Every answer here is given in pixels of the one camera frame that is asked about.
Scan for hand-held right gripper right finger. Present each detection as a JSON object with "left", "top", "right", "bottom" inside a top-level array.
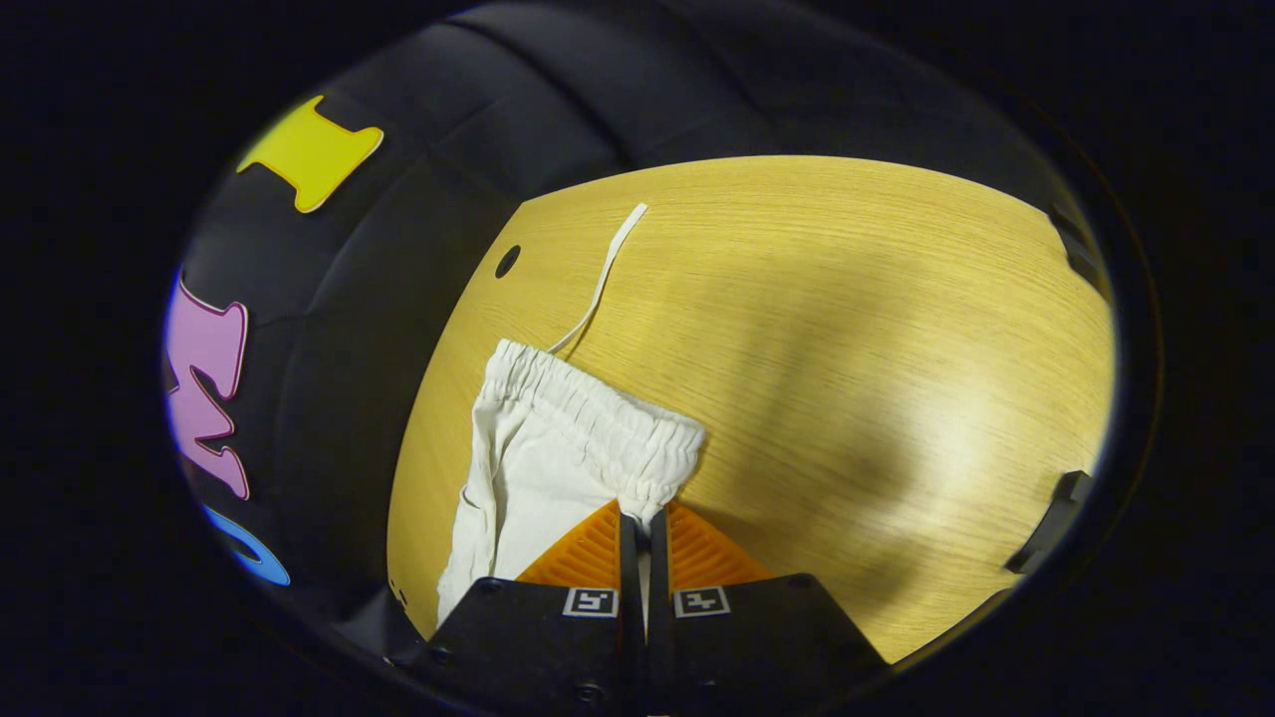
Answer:
[{"left": 647, "top": 501, "right": 891, "bottom": 717}]

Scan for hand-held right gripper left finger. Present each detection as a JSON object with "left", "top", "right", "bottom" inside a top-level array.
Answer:
[{"left": 413, "top": 500, "right": 643, "bottom": 717}]

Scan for white jeans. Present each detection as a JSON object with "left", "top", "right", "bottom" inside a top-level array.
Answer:
[{"left": 436, "top": 202, "right": 708, "bottom": 630}]

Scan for black table edge clamp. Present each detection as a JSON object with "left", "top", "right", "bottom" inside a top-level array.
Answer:
[
  {"left": 1048, "top": 204, "right": 1109, "bottom": 300},
  {"left": 1004, "top": 470, "right": 1095, "bottom": 577}
]

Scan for black backdrop cloth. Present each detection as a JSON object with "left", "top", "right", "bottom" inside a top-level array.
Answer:
[{"left": 164, "top": 0, "right": 1107, "bottom": 638}]

